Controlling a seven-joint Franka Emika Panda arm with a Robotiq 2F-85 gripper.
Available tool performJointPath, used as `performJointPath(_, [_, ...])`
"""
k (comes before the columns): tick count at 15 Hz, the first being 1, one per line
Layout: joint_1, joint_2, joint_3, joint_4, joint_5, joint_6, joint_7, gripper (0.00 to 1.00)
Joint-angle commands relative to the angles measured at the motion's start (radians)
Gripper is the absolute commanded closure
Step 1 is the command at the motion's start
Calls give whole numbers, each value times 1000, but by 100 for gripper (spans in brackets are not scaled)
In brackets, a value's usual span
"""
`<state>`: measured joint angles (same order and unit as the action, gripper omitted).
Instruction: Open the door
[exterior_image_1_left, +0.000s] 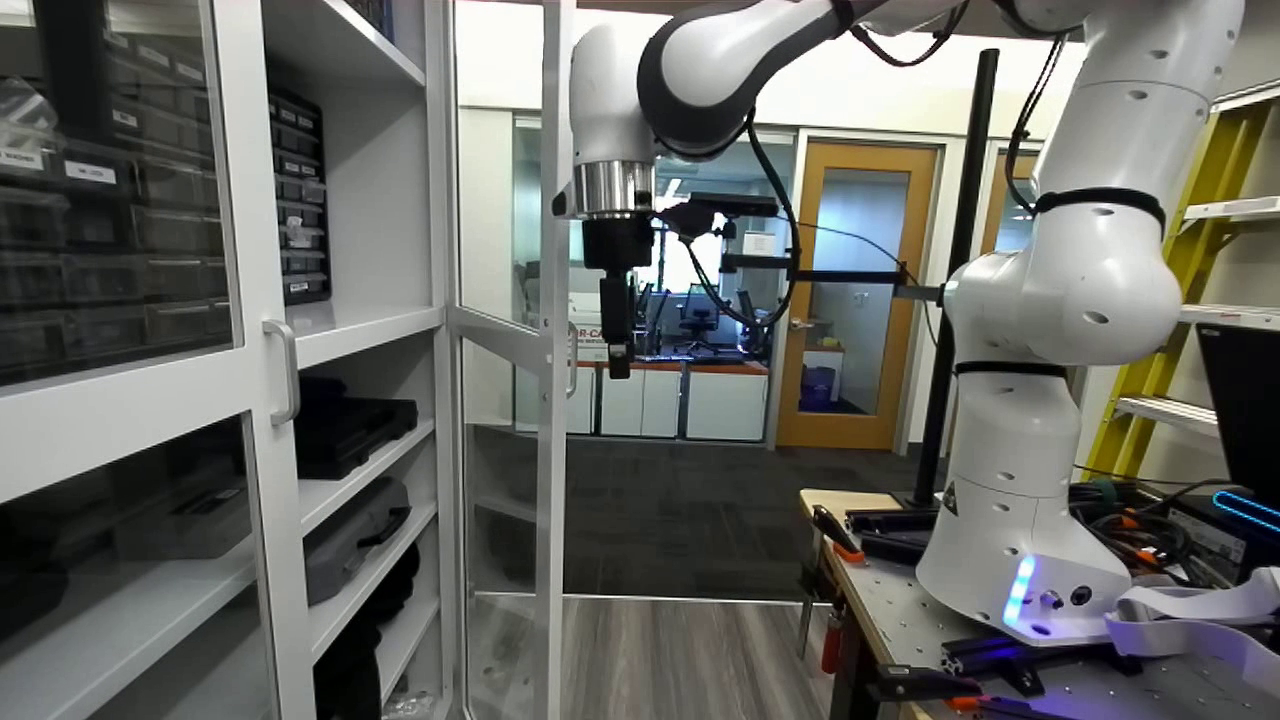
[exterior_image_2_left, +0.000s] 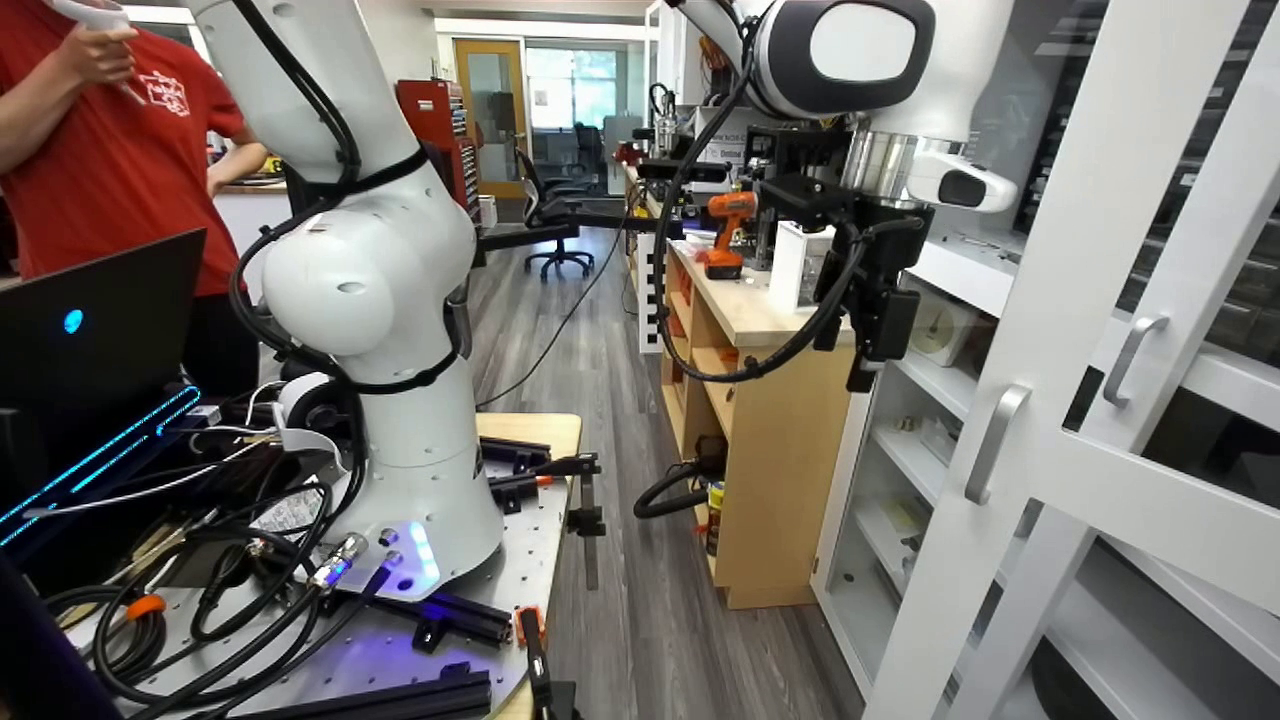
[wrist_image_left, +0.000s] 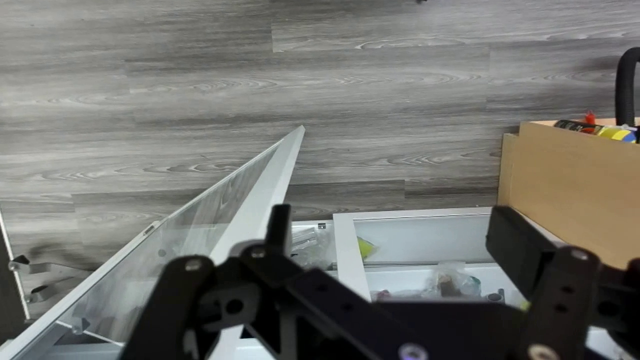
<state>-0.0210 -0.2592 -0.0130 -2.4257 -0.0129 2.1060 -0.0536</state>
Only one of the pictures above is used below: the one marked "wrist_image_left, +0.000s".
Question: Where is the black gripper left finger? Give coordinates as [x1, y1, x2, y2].
[118, 203, 298, 360]

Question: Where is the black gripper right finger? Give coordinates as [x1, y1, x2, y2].
[486, 204, 640, 360]

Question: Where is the light wooden cabinet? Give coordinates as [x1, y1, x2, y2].
[496, 119, 640, 273]

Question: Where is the white glass shelf cabinet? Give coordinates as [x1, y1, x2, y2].
[288, 206, 640, 360]

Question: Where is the small yellow tool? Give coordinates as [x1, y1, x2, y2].
[594, 123, 640, 146]

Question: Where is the dark grey panel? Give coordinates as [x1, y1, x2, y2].
[0, 211, 35, 345]

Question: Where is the small red tool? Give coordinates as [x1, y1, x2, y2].
[578, 110, 601, 136]

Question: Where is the yellow green small item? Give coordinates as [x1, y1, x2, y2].
[356, 237, 381, 265]

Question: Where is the thick black hose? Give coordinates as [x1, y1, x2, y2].
[613, 47, 640, 128]

